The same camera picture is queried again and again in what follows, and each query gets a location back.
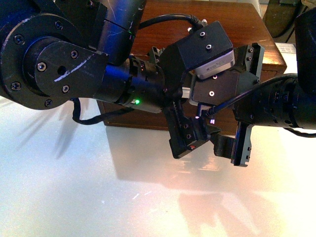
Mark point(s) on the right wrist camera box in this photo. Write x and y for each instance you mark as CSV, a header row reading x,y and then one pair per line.
x,y
215,89

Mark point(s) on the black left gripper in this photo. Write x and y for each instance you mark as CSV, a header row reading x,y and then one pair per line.
x,y
186,134

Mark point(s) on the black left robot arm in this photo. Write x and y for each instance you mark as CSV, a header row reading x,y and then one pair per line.
x,y
53,51

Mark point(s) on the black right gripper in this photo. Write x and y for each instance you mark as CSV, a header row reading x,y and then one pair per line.
x,y
248,63

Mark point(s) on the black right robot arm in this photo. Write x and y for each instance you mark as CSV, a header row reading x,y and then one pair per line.
x,y
287,101

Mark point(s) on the black white table label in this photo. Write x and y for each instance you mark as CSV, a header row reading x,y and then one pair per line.
x,y
286,48

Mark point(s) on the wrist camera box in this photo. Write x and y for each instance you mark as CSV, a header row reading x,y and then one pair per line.
x,y
215,89
207,51

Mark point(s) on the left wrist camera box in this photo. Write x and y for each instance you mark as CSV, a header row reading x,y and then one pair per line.
x,y
207,51

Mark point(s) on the dark wooden drawer cabinet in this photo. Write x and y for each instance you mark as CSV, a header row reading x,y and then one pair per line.
x,y
240,21

